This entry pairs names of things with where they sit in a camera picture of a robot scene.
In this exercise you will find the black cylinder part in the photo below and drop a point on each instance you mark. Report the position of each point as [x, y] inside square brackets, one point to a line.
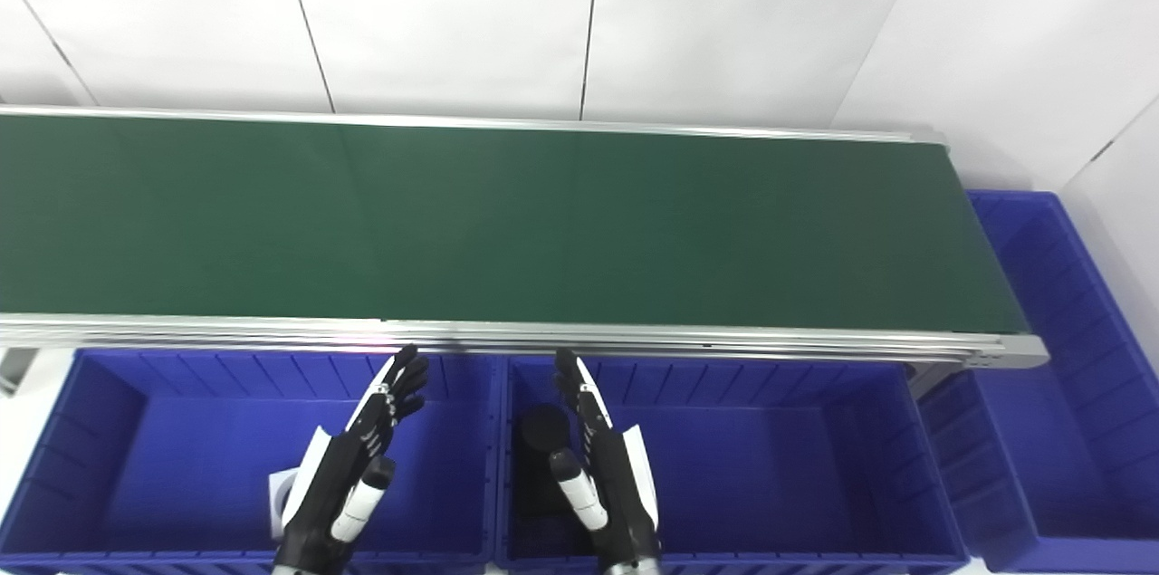
[541, 430]

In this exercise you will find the white and black left hand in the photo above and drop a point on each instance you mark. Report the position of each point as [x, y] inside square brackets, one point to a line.
[330, 475]

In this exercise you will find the white and black right hand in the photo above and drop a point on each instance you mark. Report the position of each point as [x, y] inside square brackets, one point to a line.
[620, 484]

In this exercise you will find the blue plastic bin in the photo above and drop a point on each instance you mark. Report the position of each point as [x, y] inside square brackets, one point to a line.
[163, 466]
[1050, 430]
[779, 475]

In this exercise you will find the white square part with hole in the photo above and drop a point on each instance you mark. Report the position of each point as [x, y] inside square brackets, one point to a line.
[277, 503]

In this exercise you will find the green conveyor belt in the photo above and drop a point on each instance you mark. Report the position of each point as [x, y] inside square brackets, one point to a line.
[634, 341]
[543, 222]

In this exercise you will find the aluminium conveyor leg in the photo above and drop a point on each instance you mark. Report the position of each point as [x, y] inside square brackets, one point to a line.
[14, 371]

